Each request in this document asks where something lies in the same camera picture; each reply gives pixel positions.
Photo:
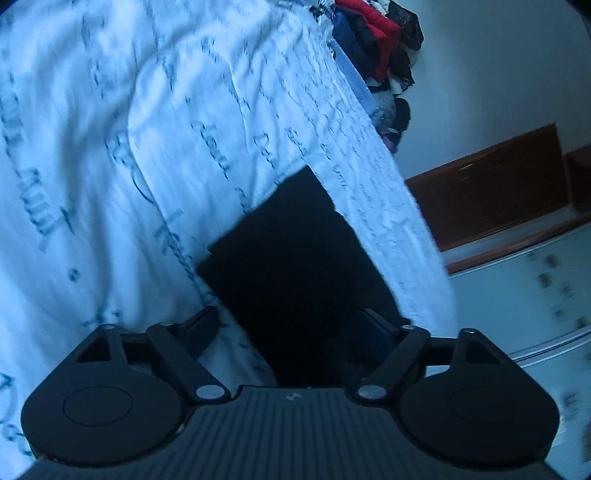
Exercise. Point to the clear plastic bag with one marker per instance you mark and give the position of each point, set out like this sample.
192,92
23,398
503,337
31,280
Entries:
384,104

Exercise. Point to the dark blue jacket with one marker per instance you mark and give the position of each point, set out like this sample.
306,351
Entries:
348,34

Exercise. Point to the white wardrobe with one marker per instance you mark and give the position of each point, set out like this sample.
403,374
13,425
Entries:
521,300

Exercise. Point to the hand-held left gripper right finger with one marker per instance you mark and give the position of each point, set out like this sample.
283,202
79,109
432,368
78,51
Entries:
375,326

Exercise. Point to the black bag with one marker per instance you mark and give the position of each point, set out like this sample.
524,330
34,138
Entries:
401,114

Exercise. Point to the purple cloth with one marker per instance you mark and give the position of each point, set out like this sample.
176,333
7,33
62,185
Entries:
392,141

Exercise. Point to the light blue quilt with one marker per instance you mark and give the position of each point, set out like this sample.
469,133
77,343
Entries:
358,85

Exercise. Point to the black pants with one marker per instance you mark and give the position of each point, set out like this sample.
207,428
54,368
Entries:
295,277

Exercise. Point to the brown wooden cabinet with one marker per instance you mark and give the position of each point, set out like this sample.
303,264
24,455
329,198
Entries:
498,194

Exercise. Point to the pile of coloured clothes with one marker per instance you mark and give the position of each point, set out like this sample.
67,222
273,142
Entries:
376,41

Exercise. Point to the bed with script-printed sheet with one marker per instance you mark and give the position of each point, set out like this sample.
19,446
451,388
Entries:
138,161

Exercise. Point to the pile of black clothes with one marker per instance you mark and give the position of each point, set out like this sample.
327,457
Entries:
406,27

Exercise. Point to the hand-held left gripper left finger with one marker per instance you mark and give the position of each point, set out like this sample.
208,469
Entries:
203,325

